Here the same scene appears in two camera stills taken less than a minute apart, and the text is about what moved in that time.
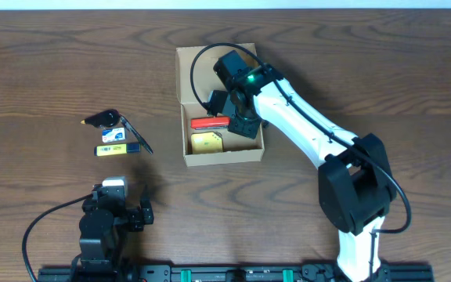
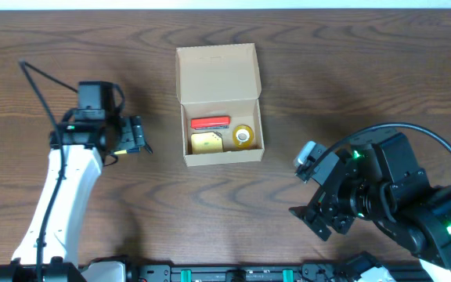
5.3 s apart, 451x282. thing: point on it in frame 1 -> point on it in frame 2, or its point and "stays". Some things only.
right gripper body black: x=243 y=124 -> x=323 y=201
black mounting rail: x=113 y=271 stays
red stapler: x=210 y=122 stays
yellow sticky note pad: x=206 y=142 stays
